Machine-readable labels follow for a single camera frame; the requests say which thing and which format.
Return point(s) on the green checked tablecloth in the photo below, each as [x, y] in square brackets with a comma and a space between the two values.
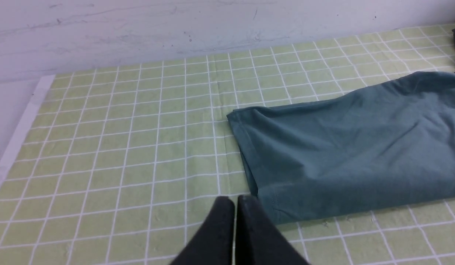
[121, 165]

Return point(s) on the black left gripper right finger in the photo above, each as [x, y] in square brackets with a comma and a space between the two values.
[257, 240]

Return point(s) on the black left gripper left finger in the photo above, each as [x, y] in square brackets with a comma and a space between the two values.
[212, 243]

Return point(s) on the green long-sleeved shirt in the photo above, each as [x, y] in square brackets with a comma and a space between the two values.
[382, 146]

